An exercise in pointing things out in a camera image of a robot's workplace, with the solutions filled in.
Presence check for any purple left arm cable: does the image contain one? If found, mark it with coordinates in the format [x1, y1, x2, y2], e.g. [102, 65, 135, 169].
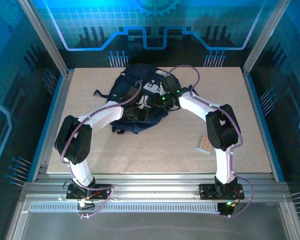
[59, 80, 144, 219]

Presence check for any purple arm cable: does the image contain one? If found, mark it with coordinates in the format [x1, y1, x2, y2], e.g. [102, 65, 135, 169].
[162, 64, 255, 218]
[59, 80, 144, 219]

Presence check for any slotted grey cable duct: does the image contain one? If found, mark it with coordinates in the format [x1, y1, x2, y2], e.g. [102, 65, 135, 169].
[29, 203, 221, 214]

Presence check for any black controller box with LED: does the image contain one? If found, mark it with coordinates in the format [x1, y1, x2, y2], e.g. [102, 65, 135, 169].
[217, 201, 236, 217]

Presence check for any aluminium frame rail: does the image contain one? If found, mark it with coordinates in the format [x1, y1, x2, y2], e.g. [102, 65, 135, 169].
[21, 172, 292, 201]

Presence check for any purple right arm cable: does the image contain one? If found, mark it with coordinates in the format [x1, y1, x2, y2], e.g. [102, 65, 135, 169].
[162, 64, 255, 218]

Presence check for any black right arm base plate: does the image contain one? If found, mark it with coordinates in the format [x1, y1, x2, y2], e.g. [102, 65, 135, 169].
[199, 183, 246, 201]

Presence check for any navy blue backpack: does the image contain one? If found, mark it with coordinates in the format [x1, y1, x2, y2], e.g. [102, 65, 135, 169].
[93, 62, 195, 135]

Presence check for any blue notepad with orange pattern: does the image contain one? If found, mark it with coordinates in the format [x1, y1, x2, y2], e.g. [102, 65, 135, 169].
[195, 135, 214, 154]

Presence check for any aluminium frame post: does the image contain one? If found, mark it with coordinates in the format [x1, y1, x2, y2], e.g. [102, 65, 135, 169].
[17, 0, 70, 77]
[241, 0, 292, 77]

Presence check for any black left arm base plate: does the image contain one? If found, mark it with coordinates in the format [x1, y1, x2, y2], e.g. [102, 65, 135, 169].
[65, 183, 111, 201]

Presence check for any white plug connector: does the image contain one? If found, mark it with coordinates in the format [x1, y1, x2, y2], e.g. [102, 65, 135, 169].
[77, 199, 96, 211]

